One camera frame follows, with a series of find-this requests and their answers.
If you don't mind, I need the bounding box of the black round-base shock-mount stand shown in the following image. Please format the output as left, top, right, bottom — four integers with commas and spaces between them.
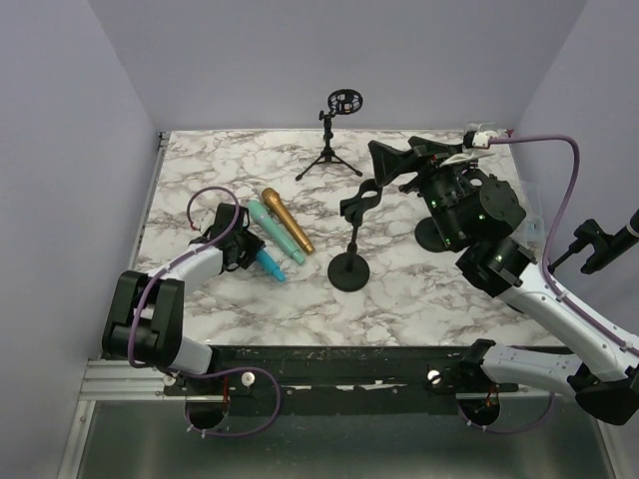
413, 159, 500, 253

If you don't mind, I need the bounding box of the black microphone on right stand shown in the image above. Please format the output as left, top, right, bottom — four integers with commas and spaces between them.
599, 211, 639, 268

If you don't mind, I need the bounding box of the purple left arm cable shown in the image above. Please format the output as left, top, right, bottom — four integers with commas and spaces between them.
127, 186, 241, 370

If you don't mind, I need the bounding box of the gold microphone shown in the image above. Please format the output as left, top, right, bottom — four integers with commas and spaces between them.
261, 188, 316, 254

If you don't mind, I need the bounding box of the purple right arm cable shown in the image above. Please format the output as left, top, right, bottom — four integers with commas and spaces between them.
488, 133, 639, 358

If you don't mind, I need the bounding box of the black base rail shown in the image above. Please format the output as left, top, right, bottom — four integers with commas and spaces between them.
164, 346, 517, 417

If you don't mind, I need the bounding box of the black round-base clip stand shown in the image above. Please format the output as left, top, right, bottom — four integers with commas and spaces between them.
327, 179, 382, 292

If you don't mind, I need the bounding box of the black tripod mic stand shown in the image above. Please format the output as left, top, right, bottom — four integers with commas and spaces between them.
295, 89, 363, 182

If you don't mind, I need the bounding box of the mint green microphone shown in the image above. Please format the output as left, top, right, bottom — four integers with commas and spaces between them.
247, 200, 306, 265

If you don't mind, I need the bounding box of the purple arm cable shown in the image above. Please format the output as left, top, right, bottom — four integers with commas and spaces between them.
488, 133, 639, 358
127, 186, 241, 370

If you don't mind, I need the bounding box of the black right side mic stand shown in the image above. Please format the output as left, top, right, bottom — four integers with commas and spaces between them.
548, 219, 615, 274

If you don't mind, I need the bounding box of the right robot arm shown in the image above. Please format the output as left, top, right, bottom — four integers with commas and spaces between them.
368, 131, 638, 425

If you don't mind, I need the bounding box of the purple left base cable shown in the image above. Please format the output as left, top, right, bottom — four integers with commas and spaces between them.
187, 368, 286, 439

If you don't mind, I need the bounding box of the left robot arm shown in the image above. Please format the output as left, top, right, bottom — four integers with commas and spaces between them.
102, 204, 265, 394

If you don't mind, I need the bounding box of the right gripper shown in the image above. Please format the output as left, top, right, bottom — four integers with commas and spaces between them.
369, 136, 468, 248

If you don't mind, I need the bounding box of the clear plastic screw box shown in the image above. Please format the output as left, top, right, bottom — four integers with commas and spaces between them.
513, 181, 547, 256

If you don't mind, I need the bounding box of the blue microphone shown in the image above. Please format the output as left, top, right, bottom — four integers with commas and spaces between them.
256, 248, 287, 283

